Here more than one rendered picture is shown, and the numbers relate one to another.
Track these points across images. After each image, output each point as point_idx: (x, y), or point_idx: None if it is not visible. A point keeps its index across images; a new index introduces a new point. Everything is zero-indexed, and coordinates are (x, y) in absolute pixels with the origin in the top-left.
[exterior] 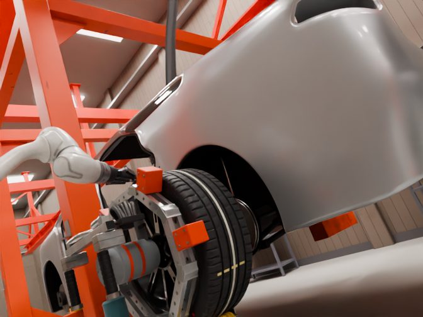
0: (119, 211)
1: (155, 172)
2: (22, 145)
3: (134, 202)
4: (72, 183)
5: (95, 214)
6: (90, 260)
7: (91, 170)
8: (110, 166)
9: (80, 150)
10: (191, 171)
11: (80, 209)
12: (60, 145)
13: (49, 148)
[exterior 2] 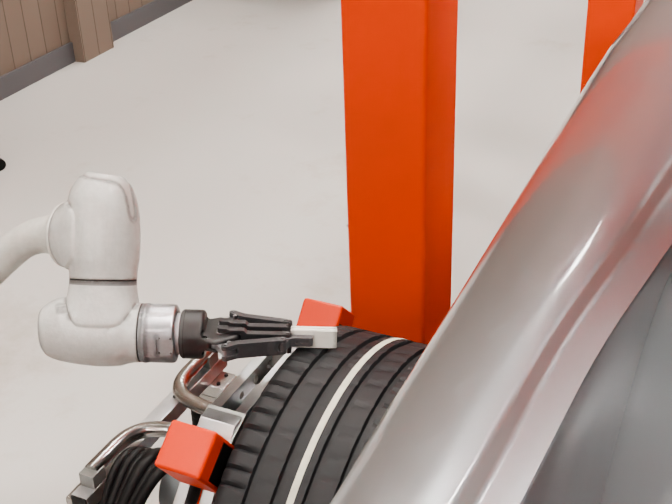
0: (113, 483)
1: (177, 473)
2: (20, 231)
3: (152, 480)
4: (361, 123)
5: (404, 225)
6: (365, 317)
7: (100, 362)
8: (181, 339)
9: (98, 297)
10: (321, 498)
11: (367, 197)
12: (69, 265)
13: (54, 260)
